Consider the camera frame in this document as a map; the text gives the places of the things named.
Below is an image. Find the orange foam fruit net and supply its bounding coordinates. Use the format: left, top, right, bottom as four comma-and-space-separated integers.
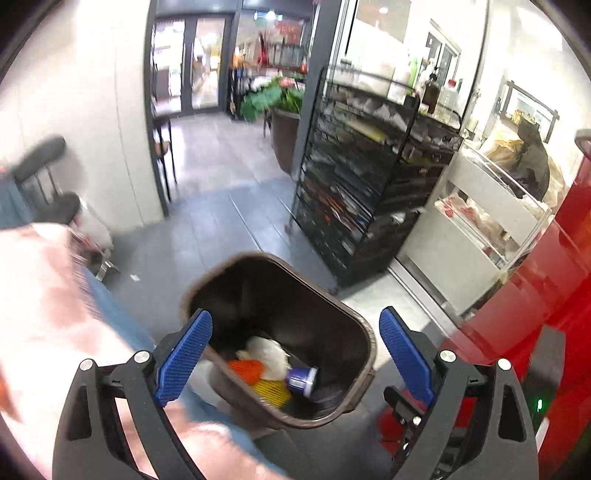
228, 360, 264, 386

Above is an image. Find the brown plastic trash bin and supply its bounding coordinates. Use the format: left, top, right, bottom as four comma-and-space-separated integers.
180, 252, 377, 429

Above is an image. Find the glass display cabinet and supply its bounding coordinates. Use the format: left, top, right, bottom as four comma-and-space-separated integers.
399, 79, 581, 325

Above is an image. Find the green potted plant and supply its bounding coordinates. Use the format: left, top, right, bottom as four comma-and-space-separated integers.
239, 76, 305, 175

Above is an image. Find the yellow foam fruit net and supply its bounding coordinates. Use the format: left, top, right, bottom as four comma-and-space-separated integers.
252, 380, 291, 409

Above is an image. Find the black wire drawer cart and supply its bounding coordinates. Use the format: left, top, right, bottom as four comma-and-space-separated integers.
290, 65, 462, 289

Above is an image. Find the white red plastic bag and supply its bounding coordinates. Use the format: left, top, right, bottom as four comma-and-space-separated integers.
74, 208, 114, 251

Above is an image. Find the black round stool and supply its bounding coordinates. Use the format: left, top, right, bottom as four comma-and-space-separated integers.
34, 192, 81, 225

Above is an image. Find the dark pump bottle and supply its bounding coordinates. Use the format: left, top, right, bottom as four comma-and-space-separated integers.
422, 73, 441, 114

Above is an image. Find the glass double door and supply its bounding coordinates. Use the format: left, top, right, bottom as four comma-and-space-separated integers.
150, 13, 232, 118

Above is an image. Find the blue white paper cup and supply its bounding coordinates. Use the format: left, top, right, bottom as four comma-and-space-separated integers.
286, 367, 318, 398

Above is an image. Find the wooden seat chair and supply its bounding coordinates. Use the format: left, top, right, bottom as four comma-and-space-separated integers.
150, 97, 178, 202

